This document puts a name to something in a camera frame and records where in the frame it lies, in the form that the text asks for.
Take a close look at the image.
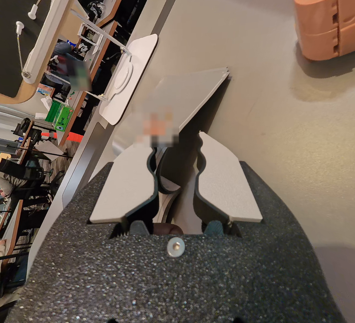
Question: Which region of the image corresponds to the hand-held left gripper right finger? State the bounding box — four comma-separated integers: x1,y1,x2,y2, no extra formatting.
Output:
193,131,263,223

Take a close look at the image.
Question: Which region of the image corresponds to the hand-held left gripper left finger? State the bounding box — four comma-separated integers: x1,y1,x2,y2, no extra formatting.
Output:
89,145,160,225

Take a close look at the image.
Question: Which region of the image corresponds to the grey instruction booklet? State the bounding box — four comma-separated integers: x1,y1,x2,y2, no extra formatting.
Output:
112,67,231,224

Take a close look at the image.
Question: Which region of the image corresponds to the brown toy brick model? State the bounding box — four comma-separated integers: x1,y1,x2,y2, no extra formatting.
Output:
292,0,355,61

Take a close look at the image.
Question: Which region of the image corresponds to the grey desk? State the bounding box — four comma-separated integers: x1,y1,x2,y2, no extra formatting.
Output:
26,0,355,323

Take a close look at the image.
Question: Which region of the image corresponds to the light green toy box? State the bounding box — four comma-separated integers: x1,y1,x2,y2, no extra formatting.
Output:
54,106,74,132

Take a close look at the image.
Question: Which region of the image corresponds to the dark green box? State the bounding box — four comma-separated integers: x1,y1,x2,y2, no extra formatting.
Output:
45,100,61,123

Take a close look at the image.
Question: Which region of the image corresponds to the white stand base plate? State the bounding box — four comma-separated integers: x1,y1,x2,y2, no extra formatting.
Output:
15,0,159,126

